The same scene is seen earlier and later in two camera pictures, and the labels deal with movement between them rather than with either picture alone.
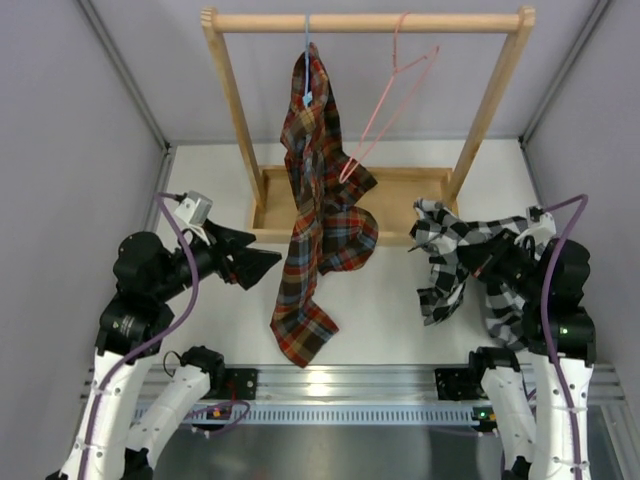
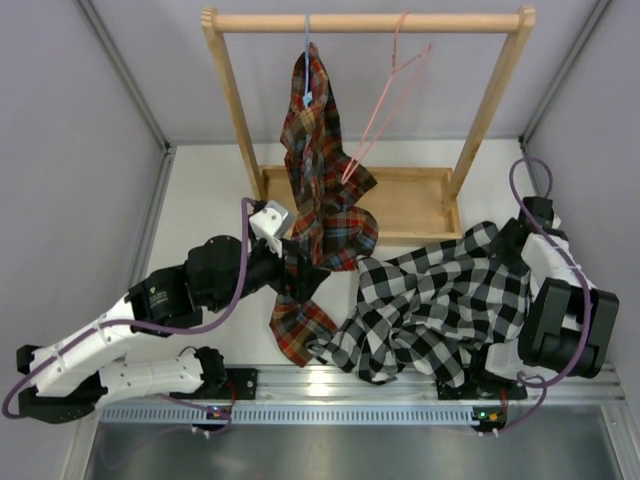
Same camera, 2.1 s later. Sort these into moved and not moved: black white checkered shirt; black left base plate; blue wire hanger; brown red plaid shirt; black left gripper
Moved: black left gripper; black white checkered shirt
Not moved: black left base plate; blue wire hanger; brown red plaid shirt
